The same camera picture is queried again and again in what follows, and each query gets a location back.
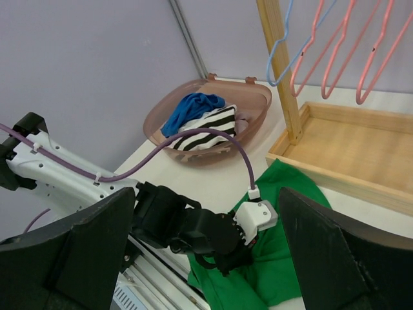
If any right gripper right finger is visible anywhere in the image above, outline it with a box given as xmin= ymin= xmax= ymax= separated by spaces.
xmin=278 ymin=187 xmax=412 ymax=309

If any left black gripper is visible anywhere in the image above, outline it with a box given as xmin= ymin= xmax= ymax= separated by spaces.
xmin=210 ymin=211 xmax=259 ymax=276

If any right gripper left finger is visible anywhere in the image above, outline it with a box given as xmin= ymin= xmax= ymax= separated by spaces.
xmin=1 ymin=187 xmax=135 ymax=309

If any green tank top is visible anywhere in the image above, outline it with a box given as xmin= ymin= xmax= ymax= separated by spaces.
xmin=188 ymin=160 xmax=330 ymax=309

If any mauve pink tank top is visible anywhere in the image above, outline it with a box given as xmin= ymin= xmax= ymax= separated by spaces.
xmin=235 ymin=112 xmax=251 ymax=135

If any black white striped tank top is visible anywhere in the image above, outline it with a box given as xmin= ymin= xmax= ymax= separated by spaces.
xmin=170 ymin=103 xmax=239 ymax=152

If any blue tank top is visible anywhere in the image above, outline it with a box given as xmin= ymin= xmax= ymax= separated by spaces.
xmin=161 ymin=92 xmax=225 ymax=138

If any pink wire hanger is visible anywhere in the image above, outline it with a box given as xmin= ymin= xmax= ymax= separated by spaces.
xmin=321 ymin=0 xmax=396 ymax=100
xmin=356 ymin=0 xmax=413 ymax=106
xmin=289 ymin=0 xmax=358 ymax=98

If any blue wire hanger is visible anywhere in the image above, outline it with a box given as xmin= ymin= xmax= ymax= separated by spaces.
xmin=266 ymin=0 xmax=336 ymax=87

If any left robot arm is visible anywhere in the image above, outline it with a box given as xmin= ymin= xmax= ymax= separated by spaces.
xmin=1 ymin=113 xmax=261 ymax=275

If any wooden clothes rack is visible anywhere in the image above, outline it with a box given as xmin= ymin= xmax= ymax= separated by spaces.
xmin=257 ymin=1 xmax=412 ymax=215

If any pink plastic basin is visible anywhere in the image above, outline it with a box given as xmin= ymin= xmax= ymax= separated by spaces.
xmin=143 ymin=74 xmax=272 ymax=167

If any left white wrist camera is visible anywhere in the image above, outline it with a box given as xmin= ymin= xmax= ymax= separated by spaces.
xmin=233 ymin=186 xmax=278 ymax=246

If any white slotted cable duct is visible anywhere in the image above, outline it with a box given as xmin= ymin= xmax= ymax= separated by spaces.
xmin=110 ymin=284 xmax=142 ymax=310

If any aluminium mounting rail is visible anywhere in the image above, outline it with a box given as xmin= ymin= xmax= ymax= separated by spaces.
xmin=117 ymin=236 xmax=210 ymax=309

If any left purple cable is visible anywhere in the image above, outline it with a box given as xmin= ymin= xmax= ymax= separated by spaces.
xmin=0 ymin=122 xmax=256 ymax=233

